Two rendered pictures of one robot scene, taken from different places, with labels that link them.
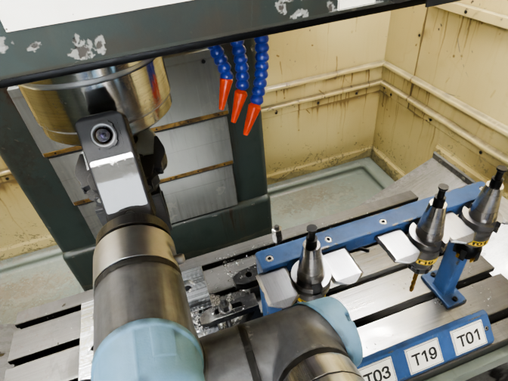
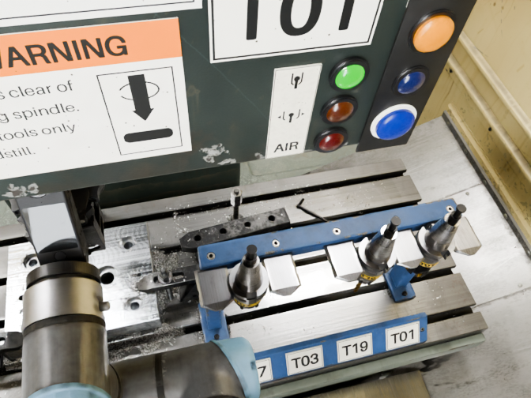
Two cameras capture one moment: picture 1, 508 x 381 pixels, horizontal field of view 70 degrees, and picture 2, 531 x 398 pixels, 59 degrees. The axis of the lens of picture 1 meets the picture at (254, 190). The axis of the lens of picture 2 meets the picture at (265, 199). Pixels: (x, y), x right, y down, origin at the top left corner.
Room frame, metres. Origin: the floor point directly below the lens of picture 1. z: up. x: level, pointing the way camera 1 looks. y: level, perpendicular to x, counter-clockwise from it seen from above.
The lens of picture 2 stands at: (0.06, -0.06, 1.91)
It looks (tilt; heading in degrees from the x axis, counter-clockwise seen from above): 56 degrees down; 354
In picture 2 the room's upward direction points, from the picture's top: 7 degrees clockwise
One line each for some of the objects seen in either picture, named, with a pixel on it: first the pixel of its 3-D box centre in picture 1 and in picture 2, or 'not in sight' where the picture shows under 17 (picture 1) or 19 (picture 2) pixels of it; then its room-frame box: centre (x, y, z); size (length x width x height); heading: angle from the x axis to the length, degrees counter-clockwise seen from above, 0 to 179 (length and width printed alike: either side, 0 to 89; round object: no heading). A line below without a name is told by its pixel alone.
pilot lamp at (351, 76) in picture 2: not in sight; (349, 76); (0.29, -0.12, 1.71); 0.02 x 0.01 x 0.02; 104
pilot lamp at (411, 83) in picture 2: not in sight; (411, 81); (0.30, -0.17, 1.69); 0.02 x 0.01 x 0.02; 104
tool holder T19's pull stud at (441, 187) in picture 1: (441, 195); (392, 227); (0.41, -0.29, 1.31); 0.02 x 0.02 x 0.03
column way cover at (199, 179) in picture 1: (148, 156); not in sight; (0.86, 0.28, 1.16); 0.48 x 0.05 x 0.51; 104
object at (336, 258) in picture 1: (341, 267); (281, 275); (0.37, -0.13, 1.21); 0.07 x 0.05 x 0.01; 14
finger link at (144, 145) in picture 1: (150, 154); not in sight; (0.41, 0.13, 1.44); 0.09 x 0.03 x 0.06; 1
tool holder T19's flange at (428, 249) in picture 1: (427, 237); (375, 255); (0.41, -0.29, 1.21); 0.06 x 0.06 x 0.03
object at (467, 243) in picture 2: (505, 211); (462, 237); (0.45, -0.45, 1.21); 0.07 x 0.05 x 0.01; 14
